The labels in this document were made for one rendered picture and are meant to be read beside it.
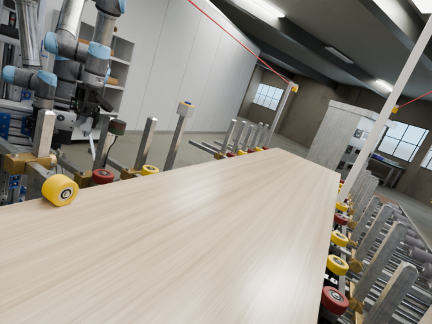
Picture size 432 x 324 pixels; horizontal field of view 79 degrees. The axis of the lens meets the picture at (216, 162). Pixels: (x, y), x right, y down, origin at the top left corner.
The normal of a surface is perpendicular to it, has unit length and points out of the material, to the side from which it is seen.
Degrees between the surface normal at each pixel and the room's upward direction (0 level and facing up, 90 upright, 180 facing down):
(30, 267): 0
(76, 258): 0
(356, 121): 90
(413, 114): 90
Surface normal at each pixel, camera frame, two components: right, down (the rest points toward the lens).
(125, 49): -0.45, 0.10
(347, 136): -0.79, -0.11
